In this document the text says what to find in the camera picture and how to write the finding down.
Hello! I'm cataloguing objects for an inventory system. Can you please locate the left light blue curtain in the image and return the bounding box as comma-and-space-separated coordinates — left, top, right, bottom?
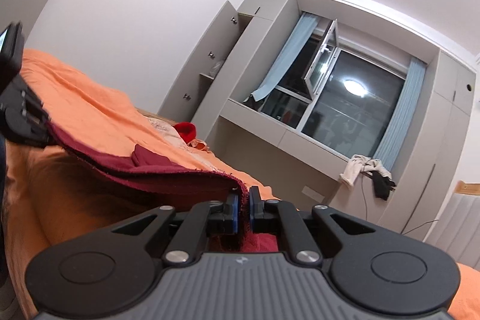
250, 12, 320, 102

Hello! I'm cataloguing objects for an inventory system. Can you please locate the right light blue curtain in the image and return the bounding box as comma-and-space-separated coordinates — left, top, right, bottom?
373, 57, 426, 171

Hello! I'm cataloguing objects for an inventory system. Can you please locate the white wall socket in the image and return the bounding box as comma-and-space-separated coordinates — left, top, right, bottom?
302, 186, 325, 204

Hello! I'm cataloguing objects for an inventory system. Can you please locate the grey padded headboard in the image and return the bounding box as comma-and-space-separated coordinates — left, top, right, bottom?
425, 181, 480, 271

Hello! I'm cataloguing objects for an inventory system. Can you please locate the light blue curtain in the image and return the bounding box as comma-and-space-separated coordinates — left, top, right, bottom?
373, 57, 426, 171
250, 12, 320, 102

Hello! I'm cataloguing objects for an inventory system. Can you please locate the dark red sweater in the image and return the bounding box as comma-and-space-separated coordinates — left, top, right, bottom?
47, 122, 278, 253

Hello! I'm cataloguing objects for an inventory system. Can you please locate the pale patterned bed sheet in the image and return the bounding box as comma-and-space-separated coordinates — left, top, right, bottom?
146, 117, 217, 171

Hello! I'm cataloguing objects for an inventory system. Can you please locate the grey wardrobe door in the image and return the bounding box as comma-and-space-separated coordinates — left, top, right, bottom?
158, 1, 247, 123

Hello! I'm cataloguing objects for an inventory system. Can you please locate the grey built-in desk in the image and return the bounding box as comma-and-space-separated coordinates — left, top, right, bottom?
208, 99, 386, 223

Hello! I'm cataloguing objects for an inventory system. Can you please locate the bright red small garment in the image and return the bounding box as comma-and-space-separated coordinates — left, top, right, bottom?
173, 122, 197, 144

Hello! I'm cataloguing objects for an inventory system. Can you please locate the black cloth on desk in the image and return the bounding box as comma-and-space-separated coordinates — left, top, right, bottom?
370, 171, 396, 201

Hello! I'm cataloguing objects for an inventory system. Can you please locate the small orange garment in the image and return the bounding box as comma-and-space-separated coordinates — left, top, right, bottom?
188, 139, 209, 151

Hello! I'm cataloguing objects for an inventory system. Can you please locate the black cable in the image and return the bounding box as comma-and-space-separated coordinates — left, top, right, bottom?
359, 171, 440, 235

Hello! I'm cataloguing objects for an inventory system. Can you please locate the white cloth on desk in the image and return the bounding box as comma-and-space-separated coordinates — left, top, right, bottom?
339, 154, 392, 189

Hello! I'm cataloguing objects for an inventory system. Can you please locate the orange bed blanket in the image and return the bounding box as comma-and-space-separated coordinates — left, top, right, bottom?
2, 49, 479, 319

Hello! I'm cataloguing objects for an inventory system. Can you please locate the open window sash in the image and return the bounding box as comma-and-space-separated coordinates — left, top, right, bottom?
303, 19, 338, 99

